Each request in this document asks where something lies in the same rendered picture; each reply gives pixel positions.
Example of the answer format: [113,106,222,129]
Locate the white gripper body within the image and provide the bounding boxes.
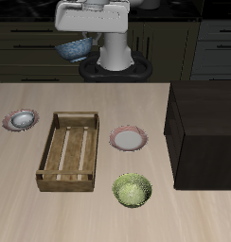
[54,1,131,35]

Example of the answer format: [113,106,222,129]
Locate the blue patterned bowl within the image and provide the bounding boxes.
[54,37,94,63]

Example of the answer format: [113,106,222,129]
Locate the white bowl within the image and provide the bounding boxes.
[9,111,36,129]

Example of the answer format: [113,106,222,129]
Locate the pink-rimmed white plate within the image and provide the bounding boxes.
[108,125,150,153]
[1,109,40,132]

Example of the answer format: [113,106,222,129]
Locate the green bowl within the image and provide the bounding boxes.
[112,172,153,209]

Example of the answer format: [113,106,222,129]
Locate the dark kitchen cupboards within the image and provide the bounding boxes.
[0,0,204,84]

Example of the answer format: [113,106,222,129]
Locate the wooden slat tray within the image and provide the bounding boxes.
[35,111,100,193]

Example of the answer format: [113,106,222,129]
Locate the grey kitchen drawers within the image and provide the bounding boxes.
[189,19,231,81]

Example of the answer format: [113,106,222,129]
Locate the dark wooden cabinet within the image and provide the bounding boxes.
[163,79,231,191]

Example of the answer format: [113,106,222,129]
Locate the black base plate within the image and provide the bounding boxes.
[78,51,153,83]

